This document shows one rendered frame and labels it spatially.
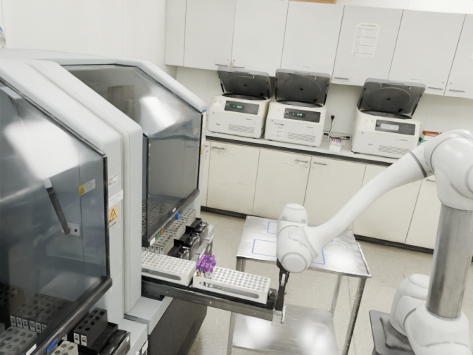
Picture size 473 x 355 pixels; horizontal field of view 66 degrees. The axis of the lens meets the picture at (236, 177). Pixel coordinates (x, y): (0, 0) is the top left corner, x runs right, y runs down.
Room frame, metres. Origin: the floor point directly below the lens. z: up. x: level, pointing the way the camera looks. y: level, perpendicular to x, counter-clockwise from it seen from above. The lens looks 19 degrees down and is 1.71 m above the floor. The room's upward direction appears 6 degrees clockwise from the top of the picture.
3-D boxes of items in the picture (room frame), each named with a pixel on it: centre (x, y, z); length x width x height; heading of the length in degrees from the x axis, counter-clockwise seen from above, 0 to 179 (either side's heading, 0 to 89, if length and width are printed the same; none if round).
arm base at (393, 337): (1.21, -0.74, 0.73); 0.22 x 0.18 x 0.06; 168
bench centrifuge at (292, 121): (3.78, -0.56, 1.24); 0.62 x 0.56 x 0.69; 169
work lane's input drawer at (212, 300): (1.26, 0.11, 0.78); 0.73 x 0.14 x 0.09; 78
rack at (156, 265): (1.30, 0.29, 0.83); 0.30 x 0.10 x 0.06; 78
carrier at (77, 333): (0.92, 0.42, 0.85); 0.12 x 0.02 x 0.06; 167
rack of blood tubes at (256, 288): (1.24, -0.02, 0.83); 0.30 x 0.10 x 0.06; 78
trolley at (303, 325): (1.68, -0.36, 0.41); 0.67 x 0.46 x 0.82; 84
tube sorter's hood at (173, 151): (1.58, 0.50, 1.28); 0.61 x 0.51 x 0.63; 168
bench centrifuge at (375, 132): (3.61, -1.40, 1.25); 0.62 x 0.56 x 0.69; 168
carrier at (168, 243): (1.45, 0.28, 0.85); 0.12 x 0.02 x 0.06; 169
